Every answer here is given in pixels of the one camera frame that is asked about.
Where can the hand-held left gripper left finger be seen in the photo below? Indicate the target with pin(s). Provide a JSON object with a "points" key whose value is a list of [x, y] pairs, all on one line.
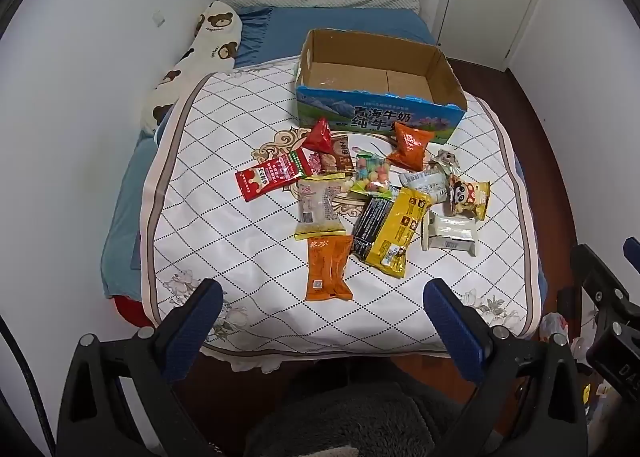
{"points": [[192, 332]]}

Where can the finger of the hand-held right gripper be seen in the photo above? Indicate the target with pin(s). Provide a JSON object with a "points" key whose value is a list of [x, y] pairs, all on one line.
{"points": [[597, 277], [632, 249]]}

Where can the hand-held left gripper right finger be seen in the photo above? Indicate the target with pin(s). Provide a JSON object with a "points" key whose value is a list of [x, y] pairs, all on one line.
{"points": [[455, 332]]}

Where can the plain white snack packet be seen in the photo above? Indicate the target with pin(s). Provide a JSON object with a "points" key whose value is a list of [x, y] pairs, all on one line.
{"points": [[450, 234]]}

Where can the large yellow and black packet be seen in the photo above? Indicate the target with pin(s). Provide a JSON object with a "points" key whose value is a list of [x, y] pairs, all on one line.
{"points": [[392, 232]]}

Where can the yellow cartoon snack packet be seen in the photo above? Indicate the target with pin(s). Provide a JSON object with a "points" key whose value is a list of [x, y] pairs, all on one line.
{"points": [[470, 198]]}

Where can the long orange snack packet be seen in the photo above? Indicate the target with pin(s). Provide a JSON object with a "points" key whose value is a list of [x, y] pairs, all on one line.
{"points": [[327, 267]]}

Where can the grey-white printed snack packet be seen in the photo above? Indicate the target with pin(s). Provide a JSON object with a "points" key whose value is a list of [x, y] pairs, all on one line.
{"points": [[424, 183]]}

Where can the clear bag of colourful candy balls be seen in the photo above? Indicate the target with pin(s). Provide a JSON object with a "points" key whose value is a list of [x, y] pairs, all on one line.
{"points": [[372, 176]]}

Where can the clear pale yellow snack packet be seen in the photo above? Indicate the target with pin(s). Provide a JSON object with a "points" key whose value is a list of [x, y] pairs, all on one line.
{"points": [[320, 209]]}

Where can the cardboard box blue print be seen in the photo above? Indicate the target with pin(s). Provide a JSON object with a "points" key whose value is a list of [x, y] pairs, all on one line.
{"points": [[370, 72]]}

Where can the red cloth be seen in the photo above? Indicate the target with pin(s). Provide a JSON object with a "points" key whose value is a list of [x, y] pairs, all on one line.
{"points": [[131, 313]]}

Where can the white plastic bag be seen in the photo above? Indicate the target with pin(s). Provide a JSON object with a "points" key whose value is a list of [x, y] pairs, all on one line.
{"points": [[554, 329]]}

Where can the white quilted blanket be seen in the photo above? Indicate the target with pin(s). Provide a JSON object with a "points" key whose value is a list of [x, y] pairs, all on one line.
{"points": [[225, 247]]}

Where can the person's grey fleece clothing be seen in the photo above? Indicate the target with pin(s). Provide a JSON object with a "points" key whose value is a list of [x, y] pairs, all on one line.
{"points": [[350, 412]]}

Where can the silver clear wrapped snack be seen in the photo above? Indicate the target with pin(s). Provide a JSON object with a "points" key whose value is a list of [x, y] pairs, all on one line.
{"points": [[445, 161]]}

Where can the long red snack packet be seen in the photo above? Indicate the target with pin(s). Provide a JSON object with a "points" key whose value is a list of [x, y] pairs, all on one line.
{"points": [[272, 176]]}

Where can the small orange chip bag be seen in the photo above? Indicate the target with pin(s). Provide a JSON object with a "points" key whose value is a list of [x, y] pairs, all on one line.
{"points": [[410, 146]]}

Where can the small brown snack packet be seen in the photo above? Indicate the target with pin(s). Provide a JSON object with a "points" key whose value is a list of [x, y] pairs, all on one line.
{"points": [[340, 157]]}

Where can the red triangular snack packet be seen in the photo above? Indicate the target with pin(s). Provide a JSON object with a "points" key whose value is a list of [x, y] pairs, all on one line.
{"points": [[319, 138]]}

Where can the white door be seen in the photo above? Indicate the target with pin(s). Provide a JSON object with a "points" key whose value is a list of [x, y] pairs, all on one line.
{"points": [[492, 2]]}

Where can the bear print pillow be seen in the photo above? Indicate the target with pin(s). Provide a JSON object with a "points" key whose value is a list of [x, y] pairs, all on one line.
{"points": [[215, 37]]}

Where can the blue bed sheet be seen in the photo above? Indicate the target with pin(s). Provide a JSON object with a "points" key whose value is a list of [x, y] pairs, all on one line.
{"points": [[280, 32]]}

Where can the white wall socket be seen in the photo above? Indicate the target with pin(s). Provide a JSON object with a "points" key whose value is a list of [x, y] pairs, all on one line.
{"points": [[159, 18]]}

